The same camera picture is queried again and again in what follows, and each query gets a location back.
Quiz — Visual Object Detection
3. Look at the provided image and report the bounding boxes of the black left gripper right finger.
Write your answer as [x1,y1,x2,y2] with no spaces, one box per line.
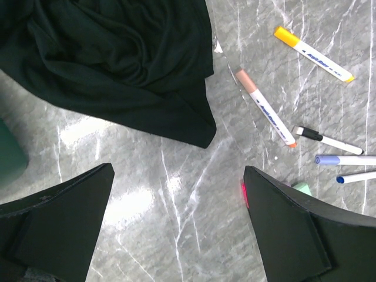
[243,166,375,281]

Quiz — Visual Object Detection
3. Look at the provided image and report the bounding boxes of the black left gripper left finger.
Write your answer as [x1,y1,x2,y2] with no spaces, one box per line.
[1,163,115,281]

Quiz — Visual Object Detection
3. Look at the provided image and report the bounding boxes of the green pastel highlighter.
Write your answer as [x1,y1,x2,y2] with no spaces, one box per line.
[292,182,312,196]

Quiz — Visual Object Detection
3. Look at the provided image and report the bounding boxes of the dark blue cap marker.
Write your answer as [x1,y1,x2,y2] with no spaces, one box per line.
[336,172,376,184]

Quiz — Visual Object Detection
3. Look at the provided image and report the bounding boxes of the light blue cap marker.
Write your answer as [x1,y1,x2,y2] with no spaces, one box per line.
[314,155,375,166]

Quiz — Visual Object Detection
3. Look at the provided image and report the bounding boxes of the green compartment tray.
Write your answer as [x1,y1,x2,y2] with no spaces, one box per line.
[1,119,28,188]

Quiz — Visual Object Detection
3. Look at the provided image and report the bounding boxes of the black cap white marker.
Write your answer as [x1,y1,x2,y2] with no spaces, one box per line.
[293,126,364,156]

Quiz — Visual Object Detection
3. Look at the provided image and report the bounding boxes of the peach cap white marker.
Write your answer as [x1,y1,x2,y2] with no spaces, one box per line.
[236,69,297,148]

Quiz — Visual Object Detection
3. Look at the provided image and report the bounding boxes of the yellow cap white marker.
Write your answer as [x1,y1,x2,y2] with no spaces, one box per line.
[274,26,354,83]

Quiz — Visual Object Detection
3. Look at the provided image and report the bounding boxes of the black drawstring shorts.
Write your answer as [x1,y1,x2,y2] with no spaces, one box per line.
[1,1,216,148]

